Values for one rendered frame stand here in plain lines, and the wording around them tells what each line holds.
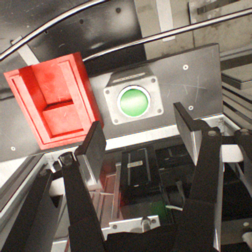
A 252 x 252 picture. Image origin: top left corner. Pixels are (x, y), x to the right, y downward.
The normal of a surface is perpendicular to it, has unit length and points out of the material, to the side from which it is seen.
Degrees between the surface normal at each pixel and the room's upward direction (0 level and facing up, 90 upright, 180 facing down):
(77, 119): 0
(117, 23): 0
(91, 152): 89
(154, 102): 0
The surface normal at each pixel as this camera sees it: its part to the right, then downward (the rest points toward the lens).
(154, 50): -0.02, 0.40
